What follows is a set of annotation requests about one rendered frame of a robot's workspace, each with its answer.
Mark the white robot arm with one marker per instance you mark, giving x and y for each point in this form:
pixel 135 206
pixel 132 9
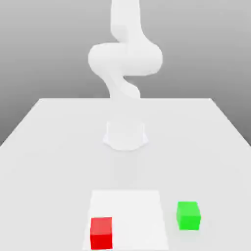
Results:
pixel 125 58

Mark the small green cube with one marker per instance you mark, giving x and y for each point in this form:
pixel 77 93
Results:
pixel 188 215

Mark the small red cube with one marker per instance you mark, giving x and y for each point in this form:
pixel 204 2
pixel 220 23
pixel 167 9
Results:
pixel 101 233

